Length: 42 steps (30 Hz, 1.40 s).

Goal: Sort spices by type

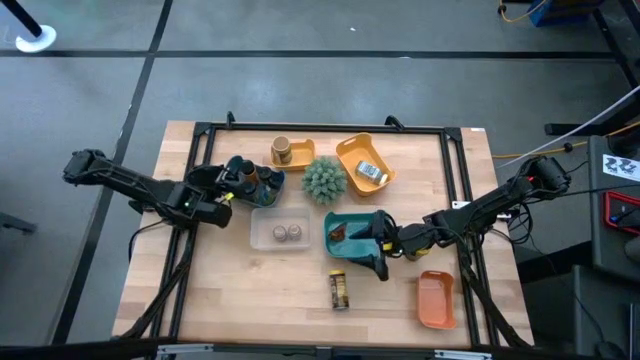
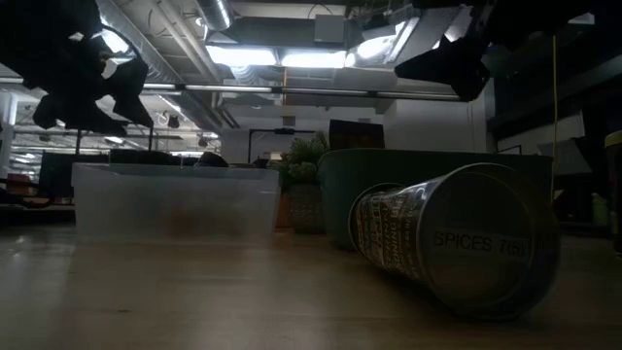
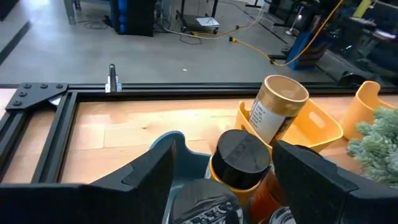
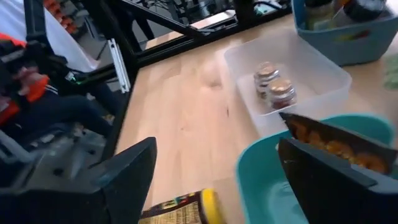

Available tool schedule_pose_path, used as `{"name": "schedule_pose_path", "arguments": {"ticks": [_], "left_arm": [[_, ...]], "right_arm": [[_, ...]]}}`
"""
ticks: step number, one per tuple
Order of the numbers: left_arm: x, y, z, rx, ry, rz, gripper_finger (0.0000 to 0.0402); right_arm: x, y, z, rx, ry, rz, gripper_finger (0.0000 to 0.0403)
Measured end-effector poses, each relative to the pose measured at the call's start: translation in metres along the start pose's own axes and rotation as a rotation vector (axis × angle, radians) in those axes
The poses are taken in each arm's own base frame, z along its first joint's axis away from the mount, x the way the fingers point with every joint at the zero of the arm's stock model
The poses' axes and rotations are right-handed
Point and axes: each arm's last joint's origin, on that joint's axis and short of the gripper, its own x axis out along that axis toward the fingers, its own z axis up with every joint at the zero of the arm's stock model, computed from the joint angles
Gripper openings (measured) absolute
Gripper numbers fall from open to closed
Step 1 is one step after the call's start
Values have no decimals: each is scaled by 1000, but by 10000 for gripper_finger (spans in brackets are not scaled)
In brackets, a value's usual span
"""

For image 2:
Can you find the teal plastic bin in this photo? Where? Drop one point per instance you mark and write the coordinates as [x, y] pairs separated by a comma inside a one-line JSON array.
[[389, 170]]

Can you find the clear plastic bin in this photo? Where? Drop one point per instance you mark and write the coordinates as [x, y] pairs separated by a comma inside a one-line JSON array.
[[121, 204]]

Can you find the green artificial succulent plant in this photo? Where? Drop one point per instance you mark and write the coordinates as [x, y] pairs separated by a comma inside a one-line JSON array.
[[301, 165]]

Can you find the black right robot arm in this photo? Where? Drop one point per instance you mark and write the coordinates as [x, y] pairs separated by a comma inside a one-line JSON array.
[[583, 14]]

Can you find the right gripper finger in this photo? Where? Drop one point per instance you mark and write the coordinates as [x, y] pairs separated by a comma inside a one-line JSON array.
[[457, 68]]

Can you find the dark monitor panel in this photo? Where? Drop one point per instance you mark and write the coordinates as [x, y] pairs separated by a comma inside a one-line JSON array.
[[357, 133]]

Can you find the silver ventilation duct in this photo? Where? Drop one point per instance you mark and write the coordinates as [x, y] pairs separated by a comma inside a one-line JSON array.
[[216, 14]]

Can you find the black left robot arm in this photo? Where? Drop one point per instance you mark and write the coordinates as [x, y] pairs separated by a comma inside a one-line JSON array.
[[39, 19]]

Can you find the yellow-green bottle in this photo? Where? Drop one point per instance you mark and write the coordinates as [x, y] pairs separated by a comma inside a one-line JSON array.
[[600, 209]]

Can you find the tall spice can yellow lid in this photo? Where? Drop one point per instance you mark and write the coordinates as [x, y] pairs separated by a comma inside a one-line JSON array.
[[461, 243]]

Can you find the ceiling light panel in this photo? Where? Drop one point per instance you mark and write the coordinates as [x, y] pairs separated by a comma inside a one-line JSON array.
[[243, 56]]

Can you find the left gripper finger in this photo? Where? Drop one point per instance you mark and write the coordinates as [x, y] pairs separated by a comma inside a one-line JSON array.
[[78, 112], [131, 85]]

